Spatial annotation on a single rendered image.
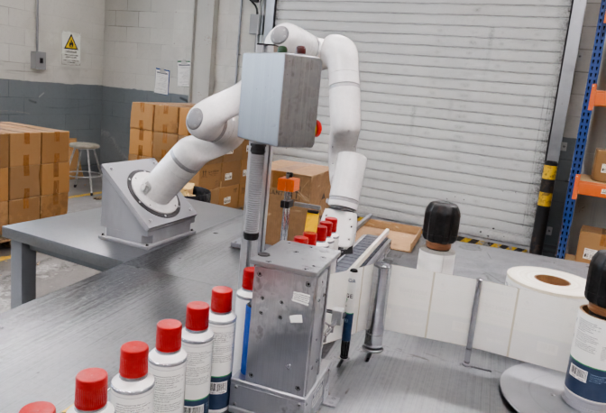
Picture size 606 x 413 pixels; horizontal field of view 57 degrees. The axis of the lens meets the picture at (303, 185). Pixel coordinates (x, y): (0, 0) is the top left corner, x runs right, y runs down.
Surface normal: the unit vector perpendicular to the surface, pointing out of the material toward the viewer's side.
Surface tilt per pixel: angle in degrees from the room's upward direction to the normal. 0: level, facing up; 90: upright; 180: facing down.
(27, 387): 0
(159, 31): 90
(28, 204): 87
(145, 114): 90
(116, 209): 90
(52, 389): 0
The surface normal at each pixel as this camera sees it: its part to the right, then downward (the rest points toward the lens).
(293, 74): 0.58, 0.19
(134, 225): -0.39, 0.12
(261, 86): -0.81, 0.03
